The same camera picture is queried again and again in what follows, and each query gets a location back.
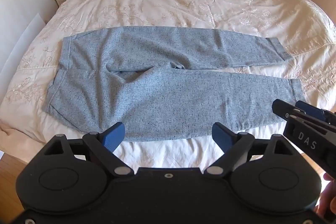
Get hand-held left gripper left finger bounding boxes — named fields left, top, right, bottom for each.
left=43, top=122, right=132, bottom=178

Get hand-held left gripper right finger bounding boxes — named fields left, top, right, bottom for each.
left=205, top=122, right=294, bottom=178

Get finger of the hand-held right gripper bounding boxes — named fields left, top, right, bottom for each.
left=294, top=101, right=336, bottom=125
left=272, top=99, right=336, bottom=136

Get grey speckled pants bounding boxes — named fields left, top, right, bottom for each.
left=42, top=25, right=305, bottom=142

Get person's right hand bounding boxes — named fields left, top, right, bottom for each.
left=316, top=172, right=336, bottom=224

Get cream embroidered bedspread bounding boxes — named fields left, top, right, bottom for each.
left=0, top=0, right=336, bottom=169

